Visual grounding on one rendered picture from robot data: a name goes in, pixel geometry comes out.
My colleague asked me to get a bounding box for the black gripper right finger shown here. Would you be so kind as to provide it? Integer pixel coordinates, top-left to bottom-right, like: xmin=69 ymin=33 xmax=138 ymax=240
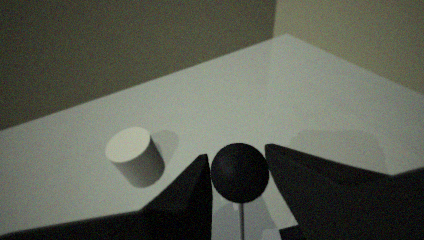
xmin=264 ymin=143 xmax=424 ymax=240

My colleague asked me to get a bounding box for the grey cylinder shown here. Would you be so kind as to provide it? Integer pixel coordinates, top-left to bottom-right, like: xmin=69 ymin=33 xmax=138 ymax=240
xmin=105 ymin=127 xmax=165 ymax=188

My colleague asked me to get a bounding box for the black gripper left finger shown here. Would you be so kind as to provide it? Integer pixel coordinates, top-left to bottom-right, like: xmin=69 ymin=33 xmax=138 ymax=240
xmin=0 ymin=154 xmax=213 ymax=240

